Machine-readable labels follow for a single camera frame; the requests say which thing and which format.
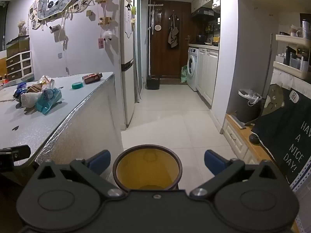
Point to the teal round lid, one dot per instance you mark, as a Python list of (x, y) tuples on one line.
[(77, 85)]

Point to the white paper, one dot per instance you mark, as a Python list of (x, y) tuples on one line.
[(29, 100)]

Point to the small black round object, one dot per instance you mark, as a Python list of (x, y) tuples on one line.
[(254, 138)]

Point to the toy camera wall ornament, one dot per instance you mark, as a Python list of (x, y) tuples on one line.
[(55, 28)]

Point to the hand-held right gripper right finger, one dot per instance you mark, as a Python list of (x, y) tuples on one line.
[(214, 162)]

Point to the teal clear plastic bag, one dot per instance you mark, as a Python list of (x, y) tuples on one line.
[(48, 102)]

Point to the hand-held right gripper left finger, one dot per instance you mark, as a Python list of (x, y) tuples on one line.
[(99, 162)]

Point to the white coat rack pole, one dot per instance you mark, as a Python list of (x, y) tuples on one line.
[(148, 41)]

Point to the white drawer cabinet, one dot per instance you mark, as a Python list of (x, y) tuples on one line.
[(19, 65)]

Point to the green plastic bag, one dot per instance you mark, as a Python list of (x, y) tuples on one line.
[(184, 75)]

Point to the grey bin with white bag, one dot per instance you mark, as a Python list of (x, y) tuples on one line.
[(247, 106)]

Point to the white refrigerator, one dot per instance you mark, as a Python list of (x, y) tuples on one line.
[(127, 60)]

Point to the white low cabinet wooden top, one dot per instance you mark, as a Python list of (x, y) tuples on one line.
[(237, 133)]

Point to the brown wrapper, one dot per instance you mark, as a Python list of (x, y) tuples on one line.
[(34, 88)]

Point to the black range hood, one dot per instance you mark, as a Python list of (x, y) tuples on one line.
[(203, 12)]

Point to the black cooking pot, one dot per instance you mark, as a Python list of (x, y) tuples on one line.
[(201, 38)]

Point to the small wall sticker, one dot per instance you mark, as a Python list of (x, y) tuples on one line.
[(60, 55)]

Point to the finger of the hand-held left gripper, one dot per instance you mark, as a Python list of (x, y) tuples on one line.
[(14, 154)]

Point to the dried flower bouquet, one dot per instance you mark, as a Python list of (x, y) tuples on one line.
[(22, 26)]

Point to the dark glass tank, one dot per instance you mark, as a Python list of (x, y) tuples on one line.
[(18, 45)]

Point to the hanging grey apron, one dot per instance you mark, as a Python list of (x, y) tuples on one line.
[(173, 32)]

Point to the red-brown flat box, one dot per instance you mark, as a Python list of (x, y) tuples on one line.
[(91, 78)]

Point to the black bear print cloth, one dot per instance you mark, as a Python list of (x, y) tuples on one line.
[(279, 131)]

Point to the yellow wastebasket with brown rim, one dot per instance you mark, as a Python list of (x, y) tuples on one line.
[(148, 167)]

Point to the white plush toy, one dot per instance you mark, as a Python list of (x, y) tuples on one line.
[(107, 35)]

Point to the blue and white packet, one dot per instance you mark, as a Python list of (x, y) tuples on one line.
[(20, 92)]

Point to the white washing machine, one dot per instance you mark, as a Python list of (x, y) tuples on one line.
[(192, 68)]

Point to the small black bin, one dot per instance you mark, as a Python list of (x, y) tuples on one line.
[(153, 82)]

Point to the pink hanging tag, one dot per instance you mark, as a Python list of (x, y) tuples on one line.
[(100, 43)]

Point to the white wall shelf with bottles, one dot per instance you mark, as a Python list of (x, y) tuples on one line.
[(291, 60)]

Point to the white kitchen cabinets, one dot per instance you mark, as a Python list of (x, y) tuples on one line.
[(206, 72)]

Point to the brown wooden door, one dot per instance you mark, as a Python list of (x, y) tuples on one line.
[(164, 60)]

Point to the panda print wall banner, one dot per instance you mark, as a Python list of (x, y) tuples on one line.
[(57, 1)]

